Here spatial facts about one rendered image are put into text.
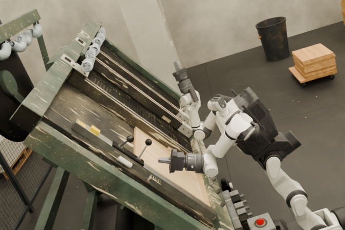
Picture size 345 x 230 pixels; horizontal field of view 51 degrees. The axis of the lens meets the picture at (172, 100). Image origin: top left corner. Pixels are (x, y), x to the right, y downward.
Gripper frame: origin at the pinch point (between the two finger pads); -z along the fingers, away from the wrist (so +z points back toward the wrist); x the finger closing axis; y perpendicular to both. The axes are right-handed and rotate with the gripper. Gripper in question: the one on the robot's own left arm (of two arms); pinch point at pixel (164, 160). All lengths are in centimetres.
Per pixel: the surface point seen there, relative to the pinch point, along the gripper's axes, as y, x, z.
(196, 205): 9.7, 33.1, 22.8
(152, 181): 5.8, 16.3, -3.8
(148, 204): -15.2, 14.8, -6.7
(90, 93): 59, -10, -43
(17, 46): 115, -20, -103
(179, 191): 9.8, 24.2, 11.8
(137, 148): 30.8, 10.9, -12.3
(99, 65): 111, -13, -42
